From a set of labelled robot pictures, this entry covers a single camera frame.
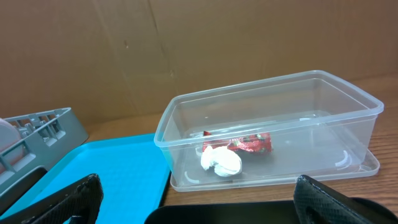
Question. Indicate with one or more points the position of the teal plastic tray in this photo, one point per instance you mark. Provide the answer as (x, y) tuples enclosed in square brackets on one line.
[(133, 173)]

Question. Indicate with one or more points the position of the black plastic tray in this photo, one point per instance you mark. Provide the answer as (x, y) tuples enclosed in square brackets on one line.
[(279, 212)]

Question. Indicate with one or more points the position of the large white plate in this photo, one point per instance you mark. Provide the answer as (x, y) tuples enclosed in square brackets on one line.
[(9, 136)]

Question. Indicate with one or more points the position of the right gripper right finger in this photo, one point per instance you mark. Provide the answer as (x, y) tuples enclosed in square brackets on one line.
[(317, 203)]

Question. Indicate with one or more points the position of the grey dishwasher rack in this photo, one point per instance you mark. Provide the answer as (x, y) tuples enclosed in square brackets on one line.
[(46, 137)]

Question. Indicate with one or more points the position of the clear plastic bin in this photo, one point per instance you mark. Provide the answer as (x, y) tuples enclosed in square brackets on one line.
[(320, 125)]

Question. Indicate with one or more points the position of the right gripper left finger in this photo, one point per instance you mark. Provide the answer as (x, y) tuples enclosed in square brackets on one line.
[(77, 203)]

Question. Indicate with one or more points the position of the white tissue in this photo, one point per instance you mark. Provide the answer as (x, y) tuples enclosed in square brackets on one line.
[(225, 162)]

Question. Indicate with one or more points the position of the red snack wrapper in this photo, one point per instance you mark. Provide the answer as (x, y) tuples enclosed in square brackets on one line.
[(254, 144)]

